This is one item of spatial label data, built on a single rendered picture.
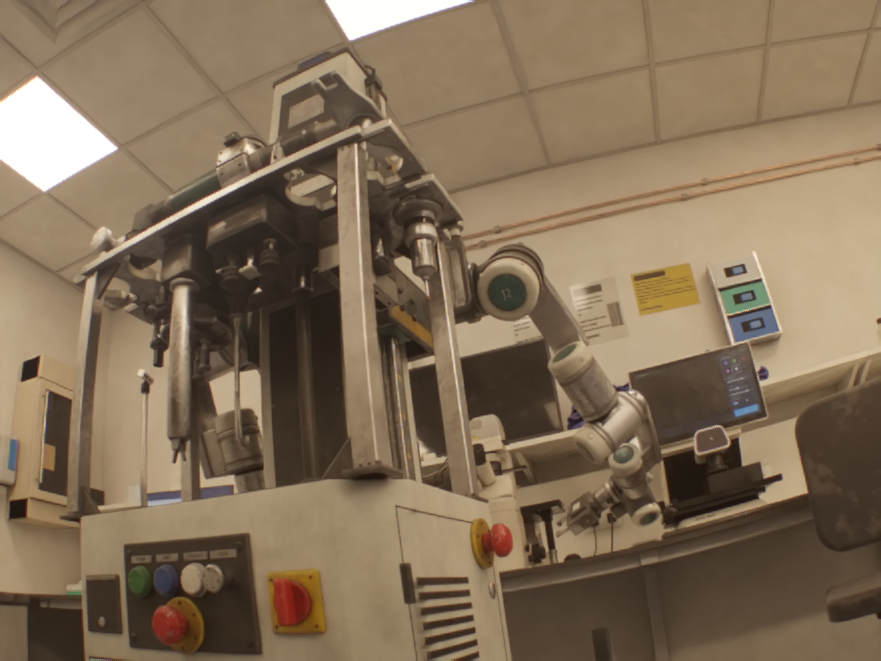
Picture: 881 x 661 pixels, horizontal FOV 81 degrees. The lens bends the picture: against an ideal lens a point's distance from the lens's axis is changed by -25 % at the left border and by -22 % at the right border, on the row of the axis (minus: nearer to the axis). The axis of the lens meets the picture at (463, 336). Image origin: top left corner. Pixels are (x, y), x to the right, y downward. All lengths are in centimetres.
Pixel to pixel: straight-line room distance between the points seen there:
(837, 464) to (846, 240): 186
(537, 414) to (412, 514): 199
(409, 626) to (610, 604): 203
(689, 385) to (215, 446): 150
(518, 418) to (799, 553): 131
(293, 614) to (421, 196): 53
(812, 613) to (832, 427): 125
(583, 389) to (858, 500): 73
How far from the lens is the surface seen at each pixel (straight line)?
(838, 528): 154
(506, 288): 126
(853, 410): 156
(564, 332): 146
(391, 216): 85
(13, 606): 292
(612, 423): 142
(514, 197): 330
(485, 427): 210
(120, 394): 417
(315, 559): 56
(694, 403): 211
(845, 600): 161
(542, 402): 256
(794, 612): 264
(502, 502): 183
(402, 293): 101
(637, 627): 257
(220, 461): 115
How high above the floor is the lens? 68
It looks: 24 degrees up
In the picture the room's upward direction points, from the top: 8 degrees counter-clockwise
